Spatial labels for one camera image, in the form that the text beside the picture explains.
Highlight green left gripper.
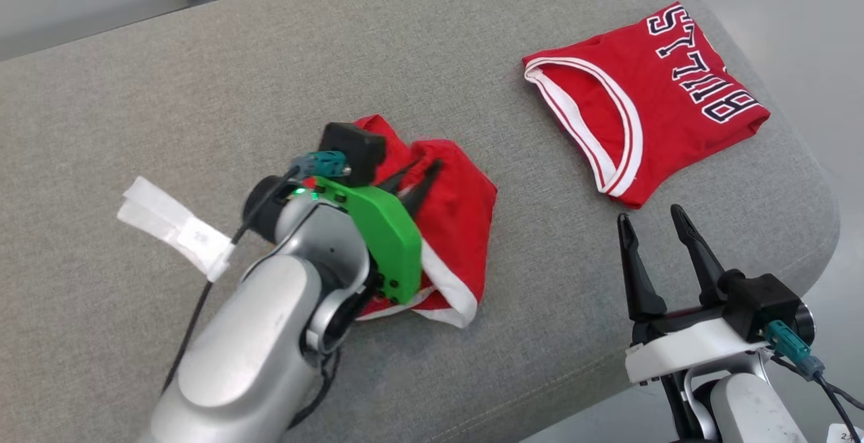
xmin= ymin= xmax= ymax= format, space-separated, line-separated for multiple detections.
xmin=313 ymin=158 xmax=444 ymax=307

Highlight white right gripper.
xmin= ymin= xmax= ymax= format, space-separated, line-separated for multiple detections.
xmin=616 ymin=203 xmax=772 ymax=386

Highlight red shorts with white stripe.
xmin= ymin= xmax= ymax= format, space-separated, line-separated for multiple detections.
xmin=300 ymin=114 xmax=498 ymax=329

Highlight red jersey with white trim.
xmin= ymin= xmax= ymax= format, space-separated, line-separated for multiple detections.
xmin=523 ymin=1 xmax=771 ymax=209

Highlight grey fabric sofa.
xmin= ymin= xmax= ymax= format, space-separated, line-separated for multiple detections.
xmin=0 ymin=0 xmax=841 ymax=443

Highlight teal left camera connector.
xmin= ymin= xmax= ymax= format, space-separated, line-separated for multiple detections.
xmin=290 ymin=151 xmax=350 ymax=180

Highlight teal camera connector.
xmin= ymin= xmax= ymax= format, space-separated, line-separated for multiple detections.
xmin=765 ymin=320 xmax=827 ymax=381
xmin=290 ymin=151 xmax=350 ymax=180

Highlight teal right camera connector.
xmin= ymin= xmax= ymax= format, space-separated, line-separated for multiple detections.
xmin=765 ymin=320 xmax=827 ymax=381

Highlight black right camera cable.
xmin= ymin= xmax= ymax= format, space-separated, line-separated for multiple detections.
xmin=769 ymin=355 xmax=864 ymax=443

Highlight black camera cable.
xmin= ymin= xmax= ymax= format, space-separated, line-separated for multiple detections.
xmin=769 ymin=355 xmax=864 ymax=443
xmin=161 ymin=166 xmax=301 ymax=396

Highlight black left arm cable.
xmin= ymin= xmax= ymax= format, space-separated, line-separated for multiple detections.
xmin=287 ymin=348 xmax=342 ymax=430

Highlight black left camera cable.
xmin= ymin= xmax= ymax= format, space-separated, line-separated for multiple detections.
xmin=161 ymin=166 xmax=301 ymax=396

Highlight white cable label tape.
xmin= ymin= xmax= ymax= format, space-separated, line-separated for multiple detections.
xmin=117 ymin=176 xmax=235 ymax=284

